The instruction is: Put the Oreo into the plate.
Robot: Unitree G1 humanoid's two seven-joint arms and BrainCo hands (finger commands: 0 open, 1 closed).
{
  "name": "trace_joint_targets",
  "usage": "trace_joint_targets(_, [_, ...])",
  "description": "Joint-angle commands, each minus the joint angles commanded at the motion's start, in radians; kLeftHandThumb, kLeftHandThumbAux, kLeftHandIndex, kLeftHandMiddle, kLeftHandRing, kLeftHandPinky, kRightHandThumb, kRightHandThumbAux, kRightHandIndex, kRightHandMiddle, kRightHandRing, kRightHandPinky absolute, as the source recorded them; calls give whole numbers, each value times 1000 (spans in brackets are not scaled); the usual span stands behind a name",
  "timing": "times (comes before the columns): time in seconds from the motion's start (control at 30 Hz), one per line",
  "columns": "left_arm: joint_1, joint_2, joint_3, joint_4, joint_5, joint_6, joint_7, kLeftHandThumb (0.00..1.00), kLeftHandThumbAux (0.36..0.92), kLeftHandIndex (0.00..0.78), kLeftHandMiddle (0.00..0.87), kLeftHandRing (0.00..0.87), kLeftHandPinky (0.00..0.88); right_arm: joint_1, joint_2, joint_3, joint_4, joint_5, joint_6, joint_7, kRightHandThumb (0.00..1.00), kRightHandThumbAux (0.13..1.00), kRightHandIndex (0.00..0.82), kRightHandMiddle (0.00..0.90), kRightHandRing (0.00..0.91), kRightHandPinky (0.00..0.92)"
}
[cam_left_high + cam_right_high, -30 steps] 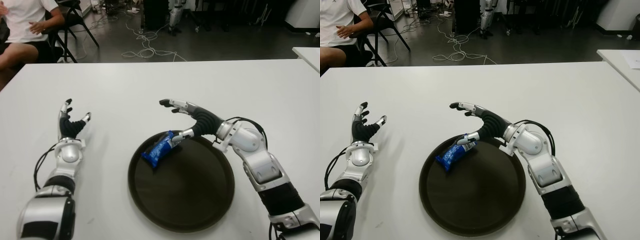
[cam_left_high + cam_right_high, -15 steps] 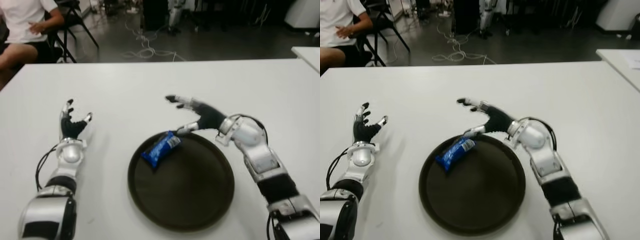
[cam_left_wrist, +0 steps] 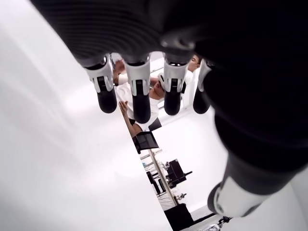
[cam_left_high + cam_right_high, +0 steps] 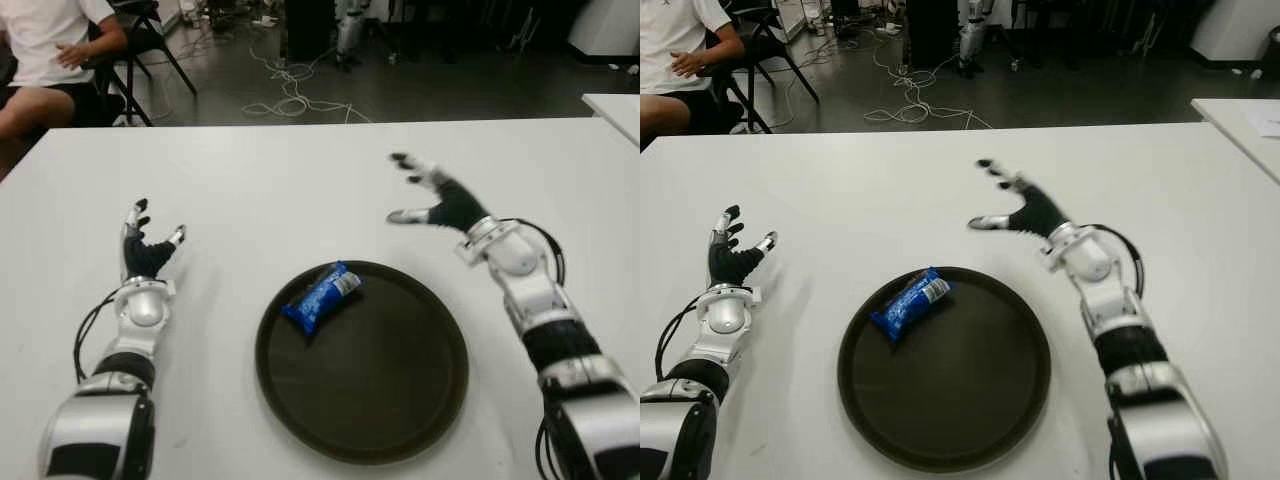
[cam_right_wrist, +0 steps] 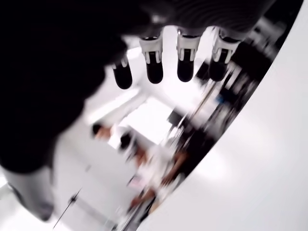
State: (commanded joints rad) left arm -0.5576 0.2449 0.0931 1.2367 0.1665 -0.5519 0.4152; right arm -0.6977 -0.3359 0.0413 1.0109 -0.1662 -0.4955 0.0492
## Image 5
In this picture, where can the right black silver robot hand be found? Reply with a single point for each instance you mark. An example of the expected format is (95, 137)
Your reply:
(48, 60)

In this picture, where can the dark-haired bystander in white shirt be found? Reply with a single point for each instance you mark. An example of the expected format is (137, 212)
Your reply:
(98, 131)

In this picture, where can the seated person in white shirt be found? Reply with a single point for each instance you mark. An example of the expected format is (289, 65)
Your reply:
(156, 166)

